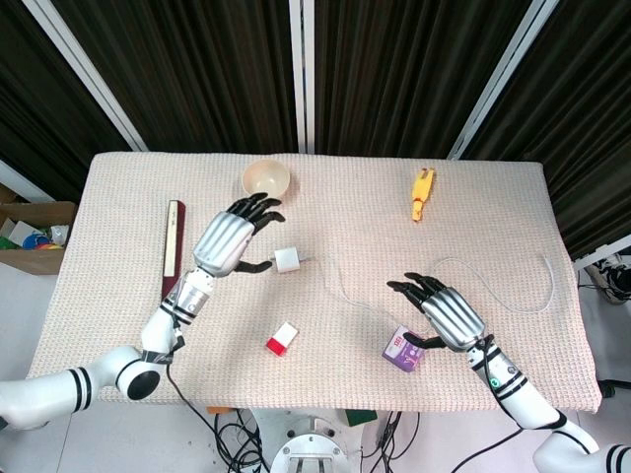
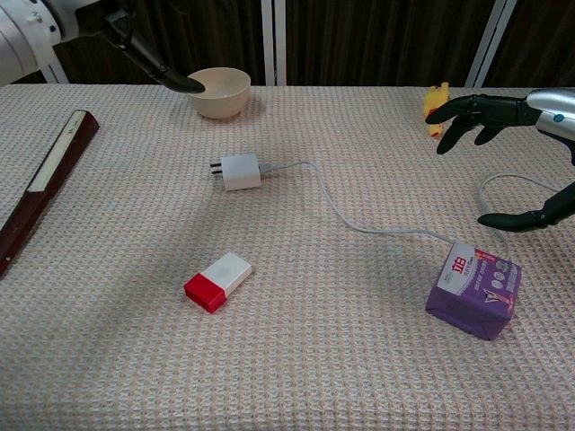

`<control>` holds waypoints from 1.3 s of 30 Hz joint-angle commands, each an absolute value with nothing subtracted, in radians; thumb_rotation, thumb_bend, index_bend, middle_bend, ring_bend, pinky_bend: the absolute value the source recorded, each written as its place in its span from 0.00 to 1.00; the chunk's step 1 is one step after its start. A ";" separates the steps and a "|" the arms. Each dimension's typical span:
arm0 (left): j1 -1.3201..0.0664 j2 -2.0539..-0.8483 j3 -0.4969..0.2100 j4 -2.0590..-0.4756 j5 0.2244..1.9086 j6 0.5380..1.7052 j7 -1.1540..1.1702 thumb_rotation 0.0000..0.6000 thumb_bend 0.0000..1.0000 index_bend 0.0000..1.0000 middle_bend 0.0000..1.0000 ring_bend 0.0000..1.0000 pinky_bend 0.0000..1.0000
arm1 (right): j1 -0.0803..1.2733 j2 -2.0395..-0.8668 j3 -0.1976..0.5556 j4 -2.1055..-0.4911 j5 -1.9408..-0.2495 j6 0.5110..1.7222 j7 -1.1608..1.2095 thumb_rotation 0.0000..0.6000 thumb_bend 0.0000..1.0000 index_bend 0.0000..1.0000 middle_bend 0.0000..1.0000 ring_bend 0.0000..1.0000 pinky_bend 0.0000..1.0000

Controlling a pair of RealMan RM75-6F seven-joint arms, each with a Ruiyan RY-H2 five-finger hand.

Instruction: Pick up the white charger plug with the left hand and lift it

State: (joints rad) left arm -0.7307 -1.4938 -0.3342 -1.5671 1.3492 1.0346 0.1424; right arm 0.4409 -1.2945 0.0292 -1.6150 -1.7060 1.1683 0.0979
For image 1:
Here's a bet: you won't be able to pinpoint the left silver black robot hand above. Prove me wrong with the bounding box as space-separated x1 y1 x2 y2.
191 192 287 278

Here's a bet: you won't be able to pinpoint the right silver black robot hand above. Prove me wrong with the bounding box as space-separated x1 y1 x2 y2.
386 272 488 354

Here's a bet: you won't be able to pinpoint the white cable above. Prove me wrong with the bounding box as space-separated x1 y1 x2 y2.
315 253 555 324

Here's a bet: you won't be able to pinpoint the white charger plug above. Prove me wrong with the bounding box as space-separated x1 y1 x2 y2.
268 244 315 275

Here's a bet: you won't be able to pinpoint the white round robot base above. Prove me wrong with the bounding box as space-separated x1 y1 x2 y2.
250 408 381 473

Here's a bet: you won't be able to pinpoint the dark red long book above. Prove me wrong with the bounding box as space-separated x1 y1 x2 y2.
160 199 188 304

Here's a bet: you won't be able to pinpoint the purple small carton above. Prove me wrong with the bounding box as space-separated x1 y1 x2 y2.
382 324 426 372

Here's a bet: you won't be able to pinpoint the beige bowl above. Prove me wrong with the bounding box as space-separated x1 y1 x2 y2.
241 159 292 204

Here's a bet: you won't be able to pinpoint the red and white small box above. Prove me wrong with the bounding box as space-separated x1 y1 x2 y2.
266 321 300 356

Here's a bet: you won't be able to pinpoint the beige woven table cloth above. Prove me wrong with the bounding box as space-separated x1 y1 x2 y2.
27 151 603 414

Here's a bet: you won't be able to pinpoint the yellow rubber chicken toy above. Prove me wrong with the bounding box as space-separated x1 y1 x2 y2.
407 168 437 225

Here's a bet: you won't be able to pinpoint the green block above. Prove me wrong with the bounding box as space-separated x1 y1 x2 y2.
344 409 380 428

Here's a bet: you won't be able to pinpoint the black and white shoe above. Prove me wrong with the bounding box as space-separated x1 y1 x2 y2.
589 253 631 305

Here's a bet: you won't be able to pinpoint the black pleated curtain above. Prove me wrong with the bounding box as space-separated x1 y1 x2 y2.
0 0 631 262

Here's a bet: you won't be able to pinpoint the cardboard box with clutter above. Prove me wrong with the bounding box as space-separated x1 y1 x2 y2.
0 182 78 276

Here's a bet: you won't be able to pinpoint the white frame post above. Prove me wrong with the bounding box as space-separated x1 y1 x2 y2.
288 0 316 154
33 0 149 152
447 0 563 161

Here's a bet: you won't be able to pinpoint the black floor cables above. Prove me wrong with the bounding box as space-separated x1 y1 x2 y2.
165 364 277 473

